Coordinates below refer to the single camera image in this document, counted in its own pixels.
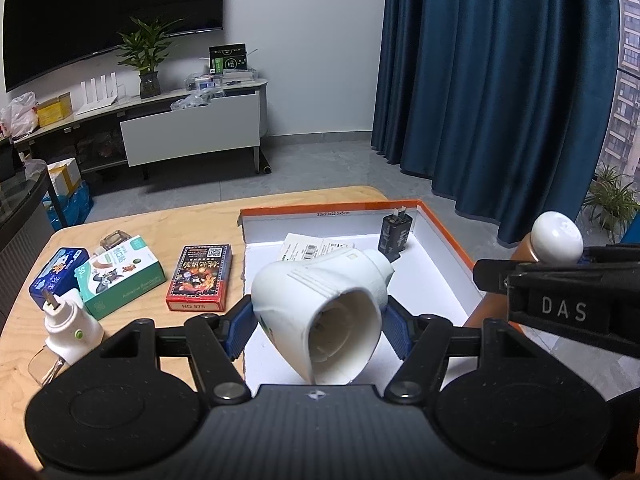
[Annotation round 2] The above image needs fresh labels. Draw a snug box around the potted green plant on console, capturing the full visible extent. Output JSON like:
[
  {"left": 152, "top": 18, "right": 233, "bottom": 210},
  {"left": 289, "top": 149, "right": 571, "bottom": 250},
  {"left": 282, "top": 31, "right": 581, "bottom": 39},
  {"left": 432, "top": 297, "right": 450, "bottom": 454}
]
[{"left": 117, "top": 18, "right": 179, "bottom": 100}]

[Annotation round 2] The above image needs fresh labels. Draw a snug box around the white router with antennas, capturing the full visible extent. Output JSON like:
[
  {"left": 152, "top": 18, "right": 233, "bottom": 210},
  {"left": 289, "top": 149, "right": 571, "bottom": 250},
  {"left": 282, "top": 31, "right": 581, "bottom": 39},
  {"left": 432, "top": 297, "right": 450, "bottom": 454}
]
[{"left": 75, "top": 72, "right": 118, "bottom": 115}]

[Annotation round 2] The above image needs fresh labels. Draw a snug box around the white plastic bag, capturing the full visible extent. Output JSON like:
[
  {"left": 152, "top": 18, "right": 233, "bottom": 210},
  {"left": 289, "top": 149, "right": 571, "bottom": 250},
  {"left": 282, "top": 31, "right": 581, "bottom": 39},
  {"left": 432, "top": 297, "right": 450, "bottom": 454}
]
[{"left": 0, "top": 91, "right": 38, "bottom": 140}]

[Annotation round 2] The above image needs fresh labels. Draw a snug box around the white bulb socket adapter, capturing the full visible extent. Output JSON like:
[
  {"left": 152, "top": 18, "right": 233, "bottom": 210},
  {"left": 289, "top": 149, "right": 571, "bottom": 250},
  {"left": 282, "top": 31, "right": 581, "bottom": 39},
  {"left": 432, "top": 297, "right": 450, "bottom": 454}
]
[{"left": 250, "top": 247, "right": 394, "bottom": 386}]

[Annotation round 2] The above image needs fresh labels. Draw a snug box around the white power adapter box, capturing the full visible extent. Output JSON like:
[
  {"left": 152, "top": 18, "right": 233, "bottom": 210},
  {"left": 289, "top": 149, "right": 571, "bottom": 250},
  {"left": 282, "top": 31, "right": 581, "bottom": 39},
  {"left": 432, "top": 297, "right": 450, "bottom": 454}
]
[{"left": 279, "top": 233, "right": 355, "bottom": 261}]

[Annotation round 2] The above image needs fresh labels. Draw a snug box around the white yellow carton on floor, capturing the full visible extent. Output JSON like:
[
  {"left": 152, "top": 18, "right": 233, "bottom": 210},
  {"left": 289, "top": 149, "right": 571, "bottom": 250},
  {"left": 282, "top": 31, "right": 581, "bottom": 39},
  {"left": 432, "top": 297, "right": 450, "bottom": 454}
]
[{"left": 48, "top": 157, "right": 81, "bottom": 197}]

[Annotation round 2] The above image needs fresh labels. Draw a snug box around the orange white cardboard box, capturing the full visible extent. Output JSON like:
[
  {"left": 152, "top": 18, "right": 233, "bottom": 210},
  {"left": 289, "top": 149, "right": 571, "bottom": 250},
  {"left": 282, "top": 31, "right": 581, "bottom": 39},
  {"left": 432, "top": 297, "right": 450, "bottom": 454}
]
[{"left": 240, "top": 200, "right": 482, "bottom": 390}]

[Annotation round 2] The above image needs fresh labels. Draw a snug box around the yellow box on console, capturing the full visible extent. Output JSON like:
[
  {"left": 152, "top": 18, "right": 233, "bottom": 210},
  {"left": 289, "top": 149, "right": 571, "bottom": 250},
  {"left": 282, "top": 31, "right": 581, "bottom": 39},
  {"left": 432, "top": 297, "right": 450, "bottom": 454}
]
[{"left": 36, "top": 92, "right": 73, "bottom": 128}]

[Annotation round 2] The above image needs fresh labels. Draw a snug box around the green bandage box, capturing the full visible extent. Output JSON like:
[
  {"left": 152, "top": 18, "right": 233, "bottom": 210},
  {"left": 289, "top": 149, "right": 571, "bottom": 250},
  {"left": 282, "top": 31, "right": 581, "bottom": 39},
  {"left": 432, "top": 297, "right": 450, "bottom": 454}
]
[{"left": 75, "top": 235, "right": 166, "bottom": 321}]

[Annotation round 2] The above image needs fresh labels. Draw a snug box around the white tv console cabinet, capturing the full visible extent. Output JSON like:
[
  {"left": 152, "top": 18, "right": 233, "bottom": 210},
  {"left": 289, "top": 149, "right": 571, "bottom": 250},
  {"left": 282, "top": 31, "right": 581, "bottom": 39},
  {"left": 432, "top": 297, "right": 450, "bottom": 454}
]
[{"left": 15, "top": 78, "right": 268, "bottom": 176}]

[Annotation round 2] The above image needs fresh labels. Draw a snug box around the blue curtain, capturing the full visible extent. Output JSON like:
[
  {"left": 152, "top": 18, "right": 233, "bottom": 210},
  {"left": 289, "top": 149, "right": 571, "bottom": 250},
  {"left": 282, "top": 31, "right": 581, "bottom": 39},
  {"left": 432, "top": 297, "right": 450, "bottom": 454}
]
[{"left": 372, "top": 0, "right": 620, "bottom": 245}]

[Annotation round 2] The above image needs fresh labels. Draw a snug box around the white plug-in nightlight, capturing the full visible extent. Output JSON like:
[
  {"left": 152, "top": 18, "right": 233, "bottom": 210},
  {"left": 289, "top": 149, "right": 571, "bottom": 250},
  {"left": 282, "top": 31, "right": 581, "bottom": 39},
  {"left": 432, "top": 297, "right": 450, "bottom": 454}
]
[{"left": 42, "top": 288, "right": 104, "bottom": 365}]

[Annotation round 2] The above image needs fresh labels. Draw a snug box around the blue tin box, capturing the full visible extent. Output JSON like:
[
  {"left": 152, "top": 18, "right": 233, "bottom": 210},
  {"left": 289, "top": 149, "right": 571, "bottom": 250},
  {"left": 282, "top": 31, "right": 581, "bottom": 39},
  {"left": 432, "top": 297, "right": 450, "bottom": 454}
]
[{"left": 28, "top": 247, "right": 89, "bottom": 309}]

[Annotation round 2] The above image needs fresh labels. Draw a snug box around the dark playing card box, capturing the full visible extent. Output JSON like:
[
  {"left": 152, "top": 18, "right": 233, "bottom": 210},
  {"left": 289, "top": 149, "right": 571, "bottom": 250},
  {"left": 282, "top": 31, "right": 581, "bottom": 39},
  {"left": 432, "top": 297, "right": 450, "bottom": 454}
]
[{"left": 166, "top": 244, "right": 232, "bottom": 313}]

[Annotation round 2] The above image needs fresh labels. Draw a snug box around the plant by window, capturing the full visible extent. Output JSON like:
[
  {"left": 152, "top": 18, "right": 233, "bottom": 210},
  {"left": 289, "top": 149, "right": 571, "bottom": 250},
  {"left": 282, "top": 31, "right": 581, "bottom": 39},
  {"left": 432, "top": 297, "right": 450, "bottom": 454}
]
[{"left": 582, "top": 165, "right": 639, "bottom": 243}]

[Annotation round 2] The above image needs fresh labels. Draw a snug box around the black green product box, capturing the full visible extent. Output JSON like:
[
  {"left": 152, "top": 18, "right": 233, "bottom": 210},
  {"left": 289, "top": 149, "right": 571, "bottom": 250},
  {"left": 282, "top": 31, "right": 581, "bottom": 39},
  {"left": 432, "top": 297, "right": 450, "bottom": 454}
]
[{"left": 208, "top": 44, "right": 247, "bottom": 74}]

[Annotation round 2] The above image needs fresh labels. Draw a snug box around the blue bag on floor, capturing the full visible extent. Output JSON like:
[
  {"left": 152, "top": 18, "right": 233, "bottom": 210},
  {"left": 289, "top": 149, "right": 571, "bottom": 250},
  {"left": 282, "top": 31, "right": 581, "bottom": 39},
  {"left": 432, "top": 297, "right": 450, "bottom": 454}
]
[{"left": 42, "top": 181, "right": 93, "bottom": 231}]

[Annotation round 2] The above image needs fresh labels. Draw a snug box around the copper bottle white cap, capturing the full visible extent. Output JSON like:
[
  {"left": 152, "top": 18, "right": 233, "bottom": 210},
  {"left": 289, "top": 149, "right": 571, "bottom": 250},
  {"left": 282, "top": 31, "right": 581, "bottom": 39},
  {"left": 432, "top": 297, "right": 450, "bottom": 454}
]
[{"left": 464, "top": 211, "right": 584, "bottom": 328}]

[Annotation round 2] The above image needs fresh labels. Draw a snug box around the black wall television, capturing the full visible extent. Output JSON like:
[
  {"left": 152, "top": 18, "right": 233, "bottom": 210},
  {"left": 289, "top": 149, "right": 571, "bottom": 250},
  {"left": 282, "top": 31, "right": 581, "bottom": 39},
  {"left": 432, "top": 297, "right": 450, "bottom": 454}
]
[{"left": 1, "top": 0, "right": 224, "bottom": 90}]

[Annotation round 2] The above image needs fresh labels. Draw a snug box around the black glass side table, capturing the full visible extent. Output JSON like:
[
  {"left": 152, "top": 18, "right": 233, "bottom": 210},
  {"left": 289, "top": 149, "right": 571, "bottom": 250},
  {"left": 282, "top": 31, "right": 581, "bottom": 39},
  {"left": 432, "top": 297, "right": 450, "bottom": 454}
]
[{"left": 0, "top": 159, "right": 54, "bottom": 327}]

